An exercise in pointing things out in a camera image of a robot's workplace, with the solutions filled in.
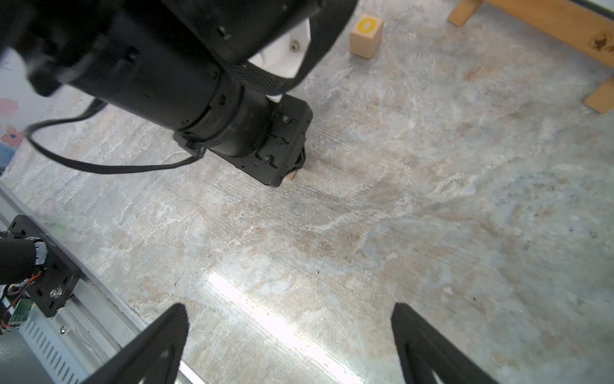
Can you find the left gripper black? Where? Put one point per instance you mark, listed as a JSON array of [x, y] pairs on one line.
[[264, 139]]

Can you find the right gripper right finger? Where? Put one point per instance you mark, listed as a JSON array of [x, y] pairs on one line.
[[427, 356]]

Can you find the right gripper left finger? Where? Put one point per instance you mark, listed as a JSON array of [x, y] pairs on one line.
[[154, 356]]

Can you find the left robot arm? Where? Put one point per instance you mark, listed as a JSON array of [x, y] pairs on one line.
[[218, 74]]

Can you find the yellow O letter block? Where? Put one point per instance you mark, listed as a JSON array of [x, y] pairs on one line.
[[366, 36]]

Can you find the wooden easel stand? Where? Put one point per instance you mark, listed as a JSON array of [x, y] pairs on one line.
[[584, 25]]

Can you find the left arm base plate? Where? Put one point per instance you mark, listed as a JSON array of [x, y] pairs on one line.
[[29, 255]]

